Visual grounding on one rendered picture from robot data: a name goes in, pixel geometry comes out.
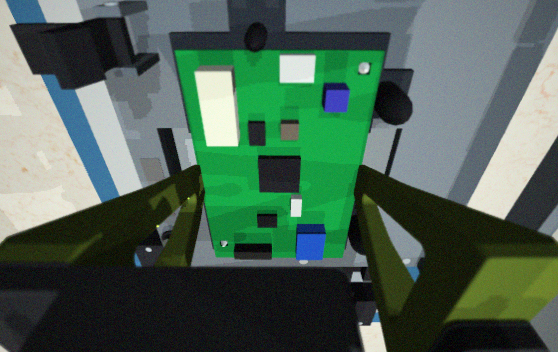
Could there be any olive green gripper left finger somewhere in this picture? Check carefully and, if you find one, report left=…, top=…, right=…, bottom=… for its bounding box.
left=0, top=164, right=205, bottom=266

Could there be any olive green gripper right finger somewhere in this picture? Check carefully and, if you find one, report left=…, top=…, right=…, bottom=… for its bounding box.
left=354, top=164, right=558, bottom=352

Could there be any green circuit board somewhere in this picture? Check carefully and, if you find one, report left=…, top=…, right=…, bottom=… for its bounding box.
left=175, top=49, right=385, bottom=260

